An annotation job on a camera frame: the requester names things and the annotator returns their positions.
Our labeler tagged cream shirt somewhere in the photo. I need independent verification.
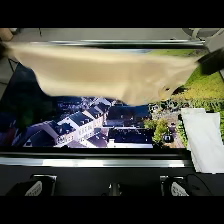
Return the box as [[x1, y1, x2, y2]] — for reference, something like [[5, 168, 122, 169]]
[[2, 41, 205, 107]]

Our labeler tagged silver frame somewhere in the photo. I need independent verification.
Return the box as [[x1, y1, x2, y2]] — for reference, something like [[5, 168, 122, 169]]
[[0, 39, 224, 197]]

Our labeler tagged white garment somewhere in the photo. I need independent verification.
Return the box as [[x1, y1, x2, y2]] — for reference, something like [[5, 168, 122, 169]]
[[180, 106, 224, 175]]

